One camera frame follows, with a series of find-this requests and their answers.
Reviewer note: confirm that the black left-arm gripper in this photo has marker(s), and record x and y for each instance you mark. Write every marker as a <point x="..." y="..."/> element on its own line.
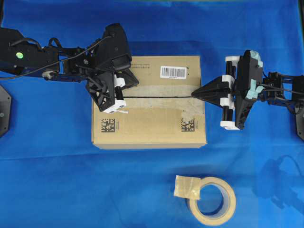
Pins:
<point x="106" y="89"/>

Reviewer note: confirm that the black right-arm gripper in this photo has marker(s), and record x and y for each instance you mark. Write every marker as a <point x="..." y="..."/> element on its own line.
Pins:
<point x="237" y="90"/>

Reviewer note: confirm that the brown cardboard box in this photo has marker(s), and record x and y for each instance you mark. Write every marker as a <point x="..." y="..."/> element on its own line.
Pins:
<point x="160" y="112"/>

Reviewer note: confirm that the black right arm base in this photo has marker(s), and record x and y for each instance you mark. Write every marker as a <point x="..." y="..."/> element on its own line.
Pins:
<point x="299" y="119"/>

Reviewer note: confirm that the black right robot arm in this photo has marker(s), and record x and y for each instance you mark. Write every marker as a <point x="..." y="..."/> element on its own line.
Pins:
<point x="282" y="90"/>

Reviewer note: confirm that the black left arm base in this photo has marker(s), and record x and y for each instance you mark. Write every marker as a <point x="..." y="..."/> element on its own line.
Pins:
<point x="5" y="107"/>

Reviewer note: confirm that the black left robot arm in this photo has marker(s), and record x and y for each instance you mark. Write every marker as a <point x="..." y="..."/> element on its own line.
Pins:
<point x="20" y="56"/>

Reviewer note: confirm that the beige masking tape roll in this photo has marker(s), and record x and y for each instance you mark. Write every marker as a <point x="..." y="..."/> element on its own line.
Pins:
<point x="211" y="200"/>

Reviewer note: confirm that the blue table cloth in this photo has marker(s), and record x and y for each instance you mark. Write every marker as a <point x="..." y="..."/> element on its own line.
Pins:
<point x="51" y="176"/>

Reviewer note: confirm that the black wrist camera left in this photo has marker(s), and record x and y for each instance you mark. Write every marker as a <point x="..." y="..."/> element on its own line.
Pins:
<point x="113" y="53"/>

